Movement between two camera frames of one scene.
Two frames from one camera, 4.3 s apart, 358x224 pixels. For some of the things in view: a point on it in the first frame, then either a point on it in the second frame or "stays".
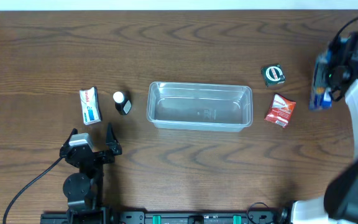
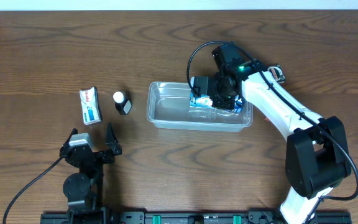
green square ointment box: (272, 74) stays
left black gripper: (97, 155) stays
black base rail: (169, 217) stays
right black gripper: (319, 79) → (224, 101)
